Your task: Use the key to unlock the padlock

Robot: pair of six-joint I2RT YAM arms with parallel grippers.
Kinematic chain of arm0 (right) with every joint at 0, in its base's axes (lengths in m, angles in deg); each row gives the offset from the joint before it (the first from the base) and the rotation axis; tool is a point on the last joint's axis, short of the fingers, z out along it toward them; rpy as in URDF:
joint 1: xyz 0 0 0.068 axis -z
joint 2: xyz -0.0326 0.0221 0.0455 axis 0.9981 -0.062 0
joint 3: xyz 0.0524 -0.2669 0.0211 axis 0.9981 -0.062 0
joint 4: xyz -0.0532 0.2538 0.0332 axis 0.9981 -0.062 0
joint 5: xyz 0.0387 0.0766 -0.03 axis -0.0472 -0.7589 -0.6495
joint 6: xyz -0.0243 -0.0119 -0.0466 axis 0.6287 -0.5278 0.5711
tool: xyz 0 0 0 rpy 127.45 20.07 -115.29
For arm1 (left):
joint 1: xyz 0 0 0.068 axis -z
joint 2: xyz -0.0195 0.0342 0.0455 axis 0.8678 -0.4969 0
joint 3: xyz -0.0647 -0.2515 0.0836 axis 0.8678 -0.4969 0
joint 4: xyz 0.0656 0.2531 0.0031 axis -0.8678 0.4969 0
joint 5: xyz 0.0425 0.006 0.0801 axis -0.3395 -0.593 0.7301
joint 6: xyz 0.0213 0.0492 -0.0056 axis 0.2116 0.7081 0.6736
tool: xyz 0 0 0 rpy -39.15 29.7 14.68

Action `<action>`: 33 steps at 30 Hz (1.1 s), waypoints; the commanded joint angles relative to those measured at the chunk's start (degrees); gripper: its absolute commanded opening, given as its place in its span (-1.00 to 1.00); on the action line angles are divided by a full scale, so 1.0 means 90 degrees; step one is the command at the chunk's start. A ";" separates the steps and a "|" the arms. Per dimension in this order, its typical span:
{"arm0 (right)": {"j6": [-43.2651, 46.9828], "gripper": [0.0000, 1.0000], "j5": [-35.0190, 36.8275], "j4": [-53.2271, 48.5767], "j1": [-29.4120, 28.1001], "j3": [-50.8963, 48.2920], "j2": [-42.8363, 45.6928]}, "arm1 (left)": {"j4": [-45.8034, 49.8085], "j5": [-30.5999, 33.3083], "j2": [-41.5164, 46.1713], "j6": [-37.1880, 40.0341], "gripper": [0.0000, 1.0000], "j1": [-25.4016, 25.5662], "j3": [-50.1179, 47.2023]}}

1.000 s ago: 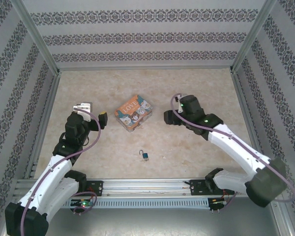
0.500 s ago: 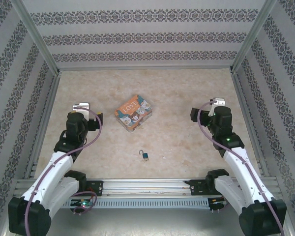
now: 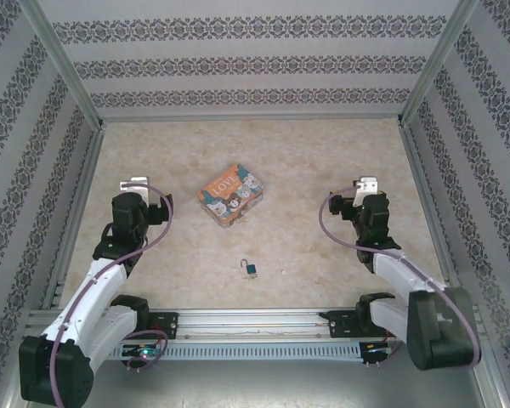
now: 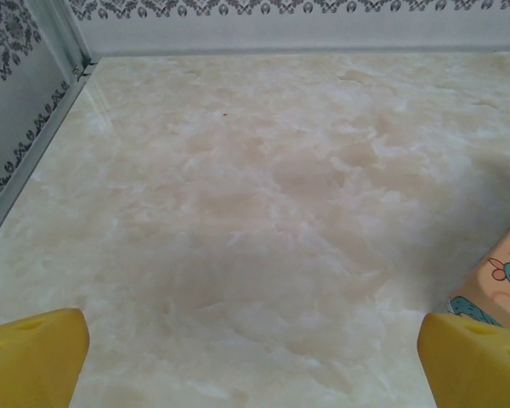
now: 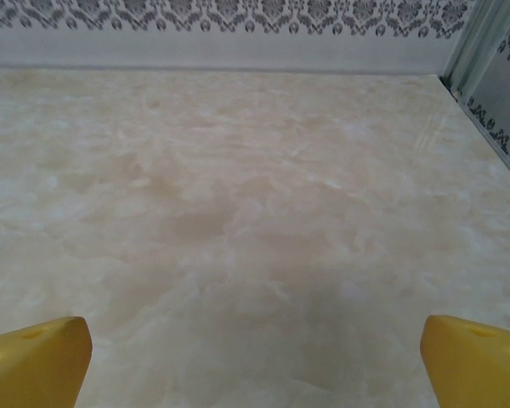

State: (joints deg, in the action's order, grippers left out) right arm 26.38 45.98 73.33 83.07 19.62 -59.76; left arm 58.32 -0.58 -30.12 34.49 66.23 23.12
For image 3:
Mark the orange LOVE print tin box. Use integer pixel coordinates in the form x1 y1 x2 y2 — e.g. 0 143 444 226
197 162 265 232

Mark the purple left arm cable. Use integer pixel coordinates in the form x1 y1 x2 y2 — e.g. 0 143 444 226
48 181 174 408

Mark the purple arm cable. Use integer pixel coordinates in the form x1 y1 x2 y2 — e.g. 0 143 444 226
318 184 482 366
48 181 174 408

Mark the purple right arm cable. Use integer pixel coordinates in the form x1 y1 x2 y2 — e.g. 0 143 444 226
318 184 482 366

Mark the aluminium frame side rail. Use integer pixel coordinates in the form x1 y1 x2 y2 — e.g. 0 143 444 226
42 122 108 309
398 121 465 305

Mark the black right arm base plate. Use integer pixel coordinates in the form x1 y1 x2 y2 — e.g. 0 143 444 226
326 309 359 339

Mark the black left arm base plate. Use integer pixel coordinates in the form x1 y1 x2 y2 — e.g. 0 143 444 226
147 312 180 340

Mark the aluminium frame cross beam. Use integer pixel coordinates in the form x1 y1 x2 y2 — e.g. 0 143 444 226
97 112 405 123

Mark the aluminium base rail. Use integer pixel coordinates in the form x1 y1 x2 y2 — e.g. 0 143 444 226
25 305 486 341

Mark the aluminium frame post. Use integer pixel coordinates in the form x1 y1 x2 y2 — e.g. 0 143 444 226
23 0 107 131
399 0 480 127

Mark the slotted grey cable duct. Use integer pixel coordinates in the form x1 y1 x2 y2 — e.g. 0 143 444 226
105 342 363 363

